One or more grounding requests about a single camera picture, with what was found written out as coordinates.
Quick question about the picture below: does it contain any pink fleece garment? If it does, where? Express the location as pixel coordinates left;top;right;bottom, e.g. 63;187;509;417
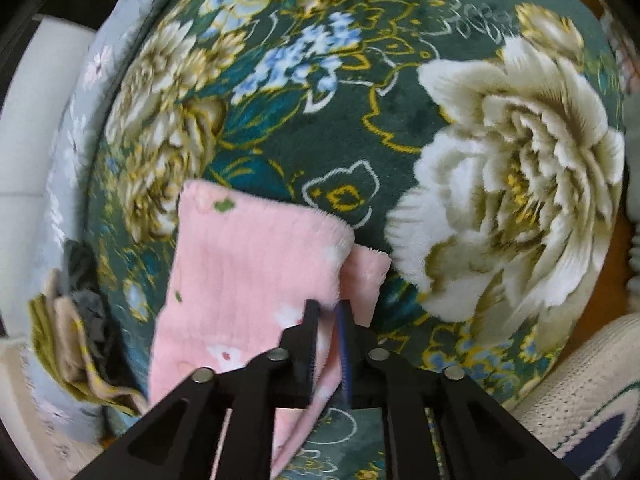
148;178;391;480

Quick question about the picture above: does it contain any white knitted cloth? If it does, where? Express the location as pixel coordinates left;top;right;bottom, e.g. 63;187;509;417
510;314;640;478

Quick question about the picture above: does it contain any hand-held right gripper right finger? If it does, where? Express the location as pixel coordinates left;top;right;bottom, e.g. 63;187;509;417
337;300;596;480

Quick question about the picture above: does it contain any grey floral bed sheet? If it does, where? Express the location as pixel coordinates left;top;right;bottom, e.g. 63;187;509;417
1;0;181;441

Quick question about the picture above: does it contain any green floral blanket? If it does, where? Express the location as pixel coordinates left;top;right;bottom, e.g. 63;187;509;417
86;0;627;480

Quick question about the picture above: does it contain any pile of dark clothes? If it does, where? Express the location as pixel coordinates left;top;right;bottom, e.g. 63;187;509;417
27;240;148;417

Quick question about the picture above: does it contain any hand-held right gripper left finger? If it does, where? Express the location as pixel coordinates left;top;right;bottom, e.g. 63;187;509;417
71;299;321;480

